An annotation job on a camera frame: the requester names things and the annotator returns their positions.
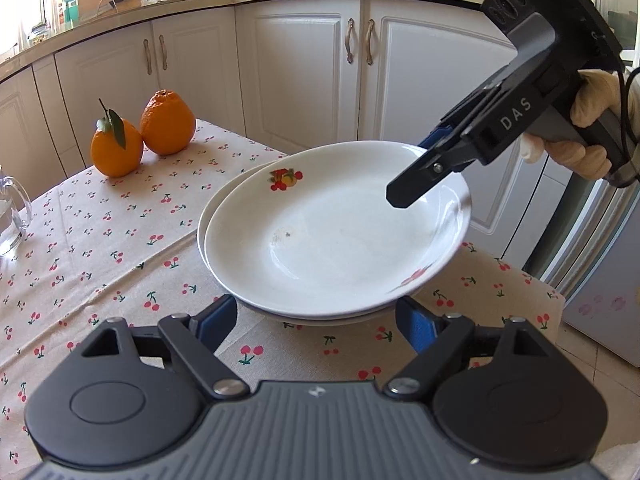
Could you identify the person's right hand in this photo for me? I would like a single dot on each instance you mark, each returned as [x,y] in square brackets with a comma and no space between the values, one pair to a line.
[595,95]

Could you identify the teal container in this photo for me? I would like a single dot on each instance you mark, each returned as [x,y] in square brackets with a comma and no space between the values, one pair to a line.
[71,12]

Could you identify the cherry print tablecloth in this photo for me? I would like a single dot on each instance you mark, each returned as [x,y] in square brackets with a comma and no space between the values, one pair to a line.
[125,260]

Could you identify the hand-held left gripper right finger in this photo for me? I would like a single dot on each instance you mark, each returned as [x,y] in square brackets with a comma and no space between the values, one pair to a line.
[415,322]

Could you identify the pale blue refrigerator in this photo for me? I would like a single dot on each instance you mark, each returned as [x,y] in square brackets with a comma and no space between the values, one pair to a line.
[600,260]

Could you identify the glass jar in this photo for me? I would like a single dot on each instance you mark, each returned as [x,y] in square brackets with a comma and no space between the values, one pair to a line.
[40,32]

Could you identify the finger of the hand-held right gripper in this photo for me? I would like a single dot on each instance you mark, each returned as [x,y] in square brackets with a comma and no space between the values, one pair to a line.
[415,185]
[436,137]

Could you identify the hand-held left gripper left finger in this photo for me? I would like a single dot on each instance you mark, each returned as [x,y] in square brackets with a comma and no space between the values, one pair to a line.
[217,317]

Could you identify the white plate with fruit print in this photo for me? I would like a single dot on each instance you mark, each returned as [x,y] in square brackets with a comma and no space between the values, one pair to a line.
[320,322]
[325,240]

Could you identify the orange with green leaf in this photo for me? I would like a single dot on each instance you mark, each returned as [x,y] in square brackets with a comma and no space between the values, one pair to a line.
[112,155]

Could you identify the clear glass mug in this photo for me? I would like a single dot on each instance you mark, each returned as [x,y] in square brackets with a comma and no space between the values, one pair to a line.
[12,220]

